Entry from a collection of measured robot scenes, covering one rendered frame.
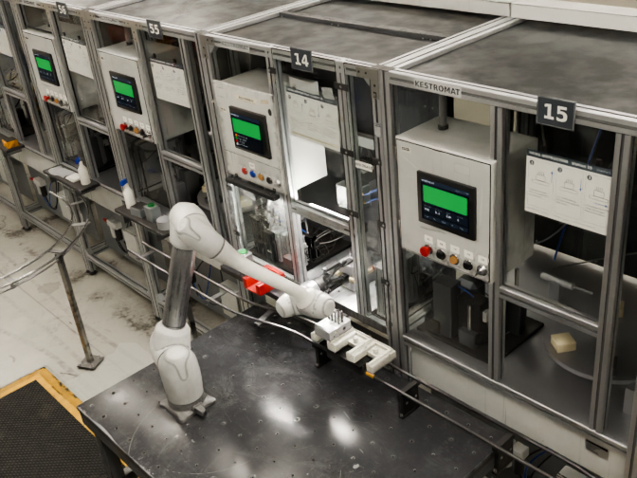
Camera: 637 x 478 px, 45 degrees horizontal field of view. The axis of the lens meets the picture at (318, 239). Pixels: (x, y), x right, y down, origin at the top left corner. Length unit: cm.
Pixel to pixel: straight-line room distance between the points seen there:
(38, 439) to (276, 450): 182
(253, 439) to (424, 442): 67
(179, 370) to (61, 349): 210
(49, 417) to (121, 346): 70
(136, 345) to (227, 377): 165
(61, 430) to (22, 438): 21
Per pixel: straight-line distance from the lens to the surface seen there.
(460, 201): 265
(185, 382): 326
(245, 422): 327
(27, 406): 486
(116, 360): 499
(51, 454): 446
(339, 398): 331
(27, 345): 540
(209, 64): 358
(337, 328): 328
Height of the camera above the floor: 283
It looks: 29 degrees down
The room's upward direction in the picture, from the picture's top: 6 degrees counter-clockwise
